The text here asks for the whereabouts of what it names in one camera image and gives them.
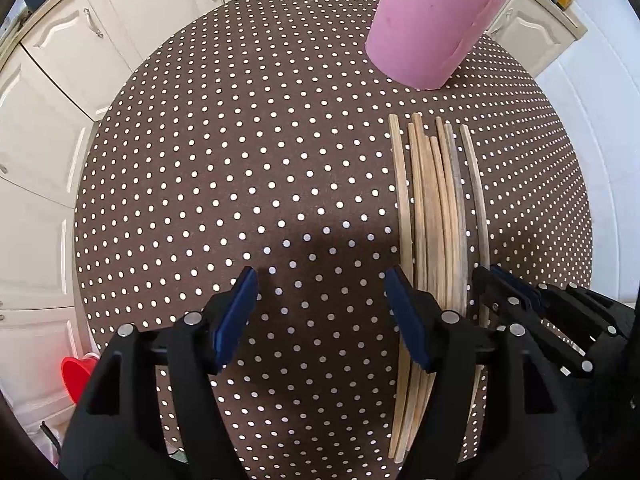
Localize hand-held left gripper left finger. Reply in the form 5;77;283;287
60;266;261;480

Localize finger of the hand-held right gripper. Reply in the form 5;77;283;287
472;266;596;378
490;265;626;341

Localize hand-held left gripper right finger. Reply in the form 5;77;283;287
384;266;588;480

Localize bundle of wooden chopsticks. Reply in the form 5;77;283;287
387;114;493;465

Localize pink cup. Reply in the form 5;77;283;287
365;0;509;92

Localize round polka-dot table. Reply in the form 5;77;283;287
74;0;593;480

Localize red plastic bucket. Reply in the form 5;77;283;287
61;352;101;406

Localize white kitchen cabinets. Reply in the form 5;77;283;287
0;0;588;441

